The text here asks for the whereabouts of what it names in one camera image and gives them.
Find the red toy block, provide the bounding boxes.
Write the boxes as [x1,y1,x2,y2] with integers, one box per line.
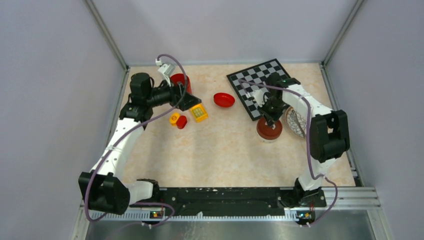
[175,115,188,129]

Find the patterned round plate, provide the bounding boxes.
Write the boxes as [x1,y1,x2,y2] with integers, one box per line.
[283,106,307,139]

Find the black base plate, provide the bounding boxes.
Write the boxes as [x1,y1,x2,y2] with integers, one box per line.
[142,187,327,217]

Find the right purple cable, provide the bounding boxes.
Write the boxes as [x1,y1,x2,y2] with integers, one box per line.
[238,78,339,228]

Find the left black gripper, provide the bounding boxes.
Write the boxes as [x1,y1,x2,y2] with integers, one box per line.
[145,75,201,111]

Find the silver metal tongs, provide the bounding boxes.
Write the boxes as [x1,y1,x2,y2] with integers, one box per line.
[290,110,306,138]

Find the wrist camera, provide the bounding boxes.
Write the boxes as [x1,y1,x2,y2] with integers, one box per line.
[155,59,176,86]
[246,89,269,107]

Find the yellow toy block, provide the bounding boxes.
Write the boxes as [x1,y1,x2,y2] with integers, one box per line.
[169,112,180,126]

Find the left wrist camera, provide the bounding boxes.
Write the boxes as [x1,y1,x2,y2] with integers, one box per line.
[155,59,176,86]

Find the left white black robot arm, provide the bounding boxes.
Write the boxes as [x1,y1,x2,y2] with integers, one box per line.
[78,72,202,222]

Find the black white chessboard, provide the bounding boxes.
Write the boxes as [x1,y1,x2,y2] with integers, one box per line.
[226,58,291,121]

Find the steel lunch box bowl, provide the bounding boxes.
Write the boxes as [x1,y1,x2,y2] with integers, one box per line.
[259,136,278,144]

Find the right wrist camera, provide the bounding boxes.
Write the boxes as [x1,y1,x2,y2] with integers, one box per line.
[246,89,269,107]

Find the yellow toy tray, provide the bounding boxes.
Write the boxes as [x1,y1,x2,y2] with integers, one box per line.
[190,103,209,123]

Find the red cylindrical cup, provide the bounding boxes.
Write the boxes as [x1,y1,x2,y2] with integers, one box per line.
[170,73,192,94]

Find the red oval dish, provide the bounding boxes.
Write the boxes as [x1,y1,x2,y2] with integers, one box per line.
[213,92,236,108]

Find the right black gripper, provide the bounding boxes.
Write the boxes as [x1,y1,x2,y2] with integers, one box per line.
[256,97,285,128]

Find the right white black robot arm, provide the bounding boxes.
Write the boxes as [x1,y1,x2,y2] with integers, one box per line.
[252,73,350,208]

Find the brown round lid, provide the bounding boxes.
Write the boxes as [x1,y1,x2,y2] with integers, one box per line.
[256,117,283,141]

